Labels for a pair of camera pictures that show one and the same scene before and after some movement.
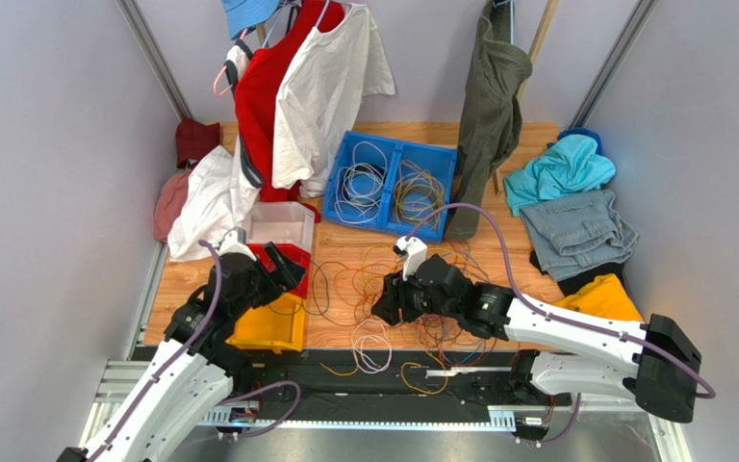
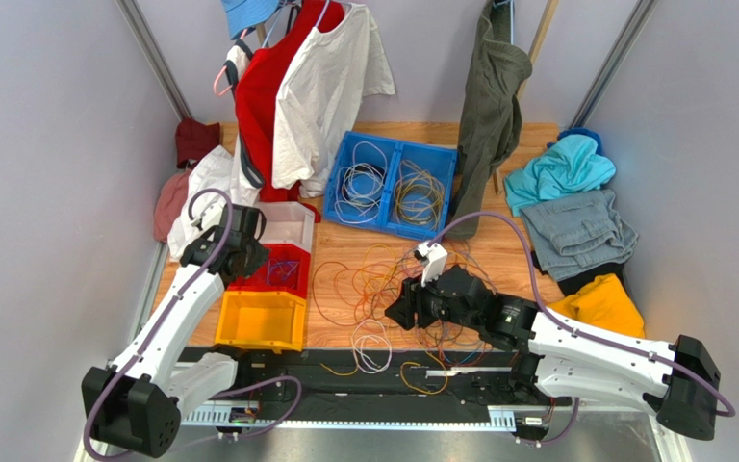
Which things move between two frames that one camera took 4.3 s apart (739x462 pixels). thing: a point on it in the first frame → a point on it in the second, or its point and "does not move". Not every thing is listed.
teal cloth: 573,166 does not move
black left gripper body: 266,286 → 256,254
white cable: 360,185 does not move
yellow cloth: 603,295 does not move
